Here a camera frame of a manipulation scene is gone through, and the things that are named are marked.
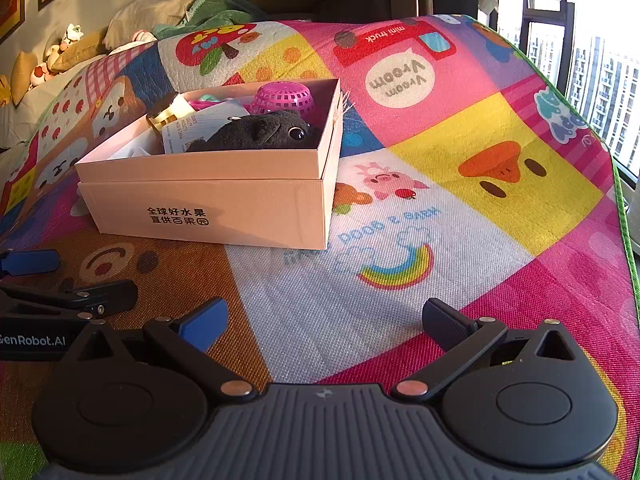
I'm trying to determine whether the black plush toy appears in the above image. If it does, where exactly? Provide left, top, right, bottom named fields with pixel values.
left=185, top=110, right=324, bottom=154

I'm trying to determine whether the beige pillow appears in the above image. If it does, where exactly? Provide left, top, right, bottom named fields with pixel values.
left=105, top=0, right=207, bottom=39

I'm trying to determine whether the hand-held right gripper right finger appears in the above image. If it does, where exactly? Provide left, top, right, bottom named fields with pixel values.
left=390, top=298, right=577, bottom=402

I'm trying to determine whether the colourful cartoon play mat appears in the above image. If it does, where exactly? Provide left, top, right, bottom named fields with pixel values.
left=0, top=14, right=640, bottom=480

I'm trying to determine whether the green blanket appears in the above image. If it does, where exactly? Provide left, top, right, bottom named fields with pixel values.
left=150, top=0, right=267, bottom=42

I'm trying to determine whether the beige bed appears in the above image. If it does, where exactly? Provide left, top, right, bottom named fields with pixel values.
left=0, top=42, right=117, bottom=187

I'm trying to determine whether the row of small plush toys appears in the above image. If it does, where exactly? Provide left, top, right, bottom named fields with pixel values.
left=29, top=22, right=87, bottom=89

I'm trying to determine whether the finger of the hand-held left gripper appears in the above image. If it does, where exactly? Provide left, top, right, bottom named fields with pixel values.
left=0, top=249, right=61, bottom=279
left=0, top=280, right=139, bottom=319

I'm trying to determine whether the brown pillow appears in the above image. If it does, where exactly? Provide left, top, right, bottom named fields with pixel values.
left=50, top=27, right=112, bottom=74

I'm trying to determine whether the white paper card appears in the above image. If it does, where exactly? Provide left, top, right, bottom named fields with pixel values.
left=162, top=100, right=249, bottom=154

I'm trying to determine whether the pink cardboard box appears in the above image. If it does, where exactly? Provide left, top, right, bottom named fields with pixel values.
left=75, top=78, right=345, bottom=251

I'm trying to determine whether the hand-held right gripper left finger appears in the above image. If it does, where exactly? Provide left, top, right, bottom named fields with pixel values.
left=75, top=297, right=256, bottom=402

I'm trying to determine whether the yellow pillow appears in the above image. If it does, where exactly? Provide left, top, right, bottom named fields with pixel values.
left=10, top=52, right=39, bottom=107

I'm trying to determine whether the black window frame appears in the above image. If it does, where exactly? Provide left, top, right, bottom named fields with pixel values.
left=480, top=0, right=640, bottom=183

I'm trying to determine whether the pink plastic mesh basket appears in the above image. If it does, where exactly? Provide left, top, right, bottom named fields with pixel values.
left=250, top=82, right=315, bottom=122

